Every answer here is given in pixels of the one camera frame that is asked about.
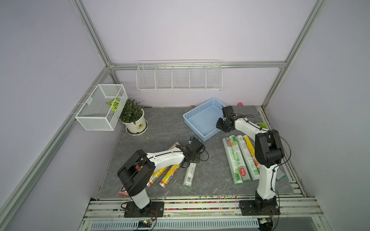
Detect white plant pot with saucer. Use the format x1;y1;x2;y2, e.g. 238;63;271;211
121;109;148;136

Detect white wire box basket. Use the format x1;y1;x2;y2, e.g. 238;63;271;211
75;84;128;131

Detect light blue plastic basket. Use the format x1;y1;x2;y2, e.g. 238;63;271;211
183;98;226;141

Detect white green wrap roll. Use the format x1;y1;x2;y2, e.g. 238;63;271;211
183;163;197;188
222;137;243;185
236;135;260;181

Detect white wrap roll red label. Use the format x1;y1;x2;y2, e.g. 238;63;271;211
229;135;251;182

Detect white wire wall shelf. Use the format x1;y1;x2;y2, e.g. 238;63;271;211
136;60;223;91

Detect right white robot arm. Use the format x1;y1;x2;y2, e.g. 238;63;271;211
216;106;285;202

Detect yellow wrap roll left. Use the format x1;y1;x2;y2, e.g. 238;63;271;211
146;141;180;188

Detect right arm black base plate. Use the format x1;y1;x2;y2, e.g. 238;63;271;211
239;197;280;217

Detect green rubber glove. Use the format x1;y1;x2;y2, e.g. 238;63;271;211
276;169;286;181

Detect green leafy plant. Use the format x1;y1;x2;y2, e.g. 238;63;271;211
119;99;143;124

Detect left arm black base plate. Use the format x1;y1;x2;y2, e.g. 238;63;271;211
122;201;164;218

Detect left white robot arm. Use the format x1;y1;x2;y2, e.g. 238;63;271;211
117;138;206;210

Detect small succulent in white pot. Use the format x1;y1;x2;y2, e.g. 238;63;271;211
256;123;269;130

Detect yellow plastic wrap roll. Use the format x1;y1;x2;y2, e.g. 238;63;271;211
244;135;260;171

